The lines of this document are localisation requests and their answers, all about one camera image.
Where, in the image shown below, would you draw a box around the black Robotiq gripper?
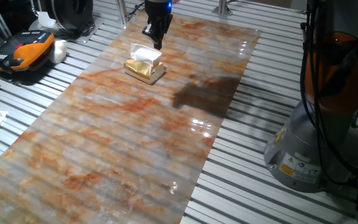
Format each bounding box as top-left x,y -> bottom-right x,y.
141,0 -> 174,51

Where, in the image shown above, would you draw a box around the white paper napkin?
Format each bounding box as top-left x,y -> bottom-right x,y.
130,43 -> 163,67

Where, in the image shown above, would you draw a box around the gold foil tissue pack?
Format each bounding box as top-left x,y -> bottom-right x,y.
123,58 -> 165,85

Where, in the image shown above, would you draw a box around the white rounded plastic object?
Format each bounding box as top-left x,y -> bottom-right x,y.
48,39 -> 68,65

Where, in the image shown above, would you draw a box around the white paper slip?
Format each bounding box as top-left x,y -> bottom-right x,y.
37,11 -> 58,29

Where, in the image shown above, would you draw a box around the orange marble pattern mat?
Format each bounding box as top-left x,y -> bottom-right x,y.
0,11 -> 262,224

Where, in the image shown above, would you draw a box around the thin metal rod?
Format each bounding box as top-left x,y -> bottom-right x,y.
28,0 -> 42,19

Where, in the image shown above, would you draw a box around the orange black teach pendant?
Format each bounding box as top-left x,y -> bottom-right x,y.
0,30 -> 55,74

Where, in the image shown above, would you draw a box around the black cable by post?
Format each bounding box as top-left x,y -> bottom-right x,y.
126,1 -> 145,21

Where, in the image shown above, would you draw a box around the slim metal post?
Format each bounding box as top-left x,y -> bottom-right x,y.
115,0 -> 129,26

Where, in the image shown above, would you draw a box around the metal post with foot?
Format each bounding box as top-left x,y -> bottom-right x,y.
211,0 -> 233,16

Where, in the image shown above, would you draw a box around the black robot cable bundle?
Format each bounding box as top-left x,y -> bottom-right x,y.
299,0 -> 358,187

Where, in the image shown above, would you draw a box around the black fabric strap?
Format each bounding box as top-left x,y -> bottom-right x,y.
318,35 -> 358,97

